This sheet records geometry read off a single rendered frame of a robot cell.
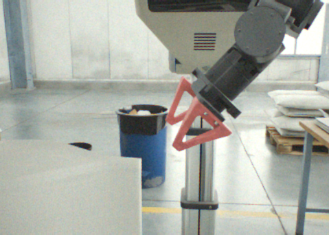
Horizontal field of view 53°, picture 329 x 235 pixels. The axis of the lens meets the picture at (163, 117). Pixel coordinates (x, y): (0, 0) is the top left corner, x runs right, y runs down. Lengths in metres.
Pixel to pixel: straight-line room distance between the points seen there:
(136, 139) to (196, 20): 1.92
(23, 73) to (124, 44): 2.73
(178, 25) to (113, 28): 7.83
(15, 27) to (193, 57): 8.51
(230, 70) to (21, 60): 8.95
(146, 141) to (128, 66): 6.05
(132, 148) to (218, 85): 2.32
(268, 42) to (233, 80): 0.09
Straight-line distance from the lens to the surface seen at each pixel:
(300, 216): 2.36
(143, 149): 2.75
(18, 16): 9.33
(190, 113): 0.43
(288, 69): 8.84
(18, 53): 9.36
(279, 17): 0.41
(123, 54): 8.68
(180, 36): 0.94
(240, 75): 0.47
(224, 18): 0.91
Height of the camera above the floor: 1.22
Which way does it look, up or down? 13 degrees down
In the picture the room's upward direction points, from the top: straight up
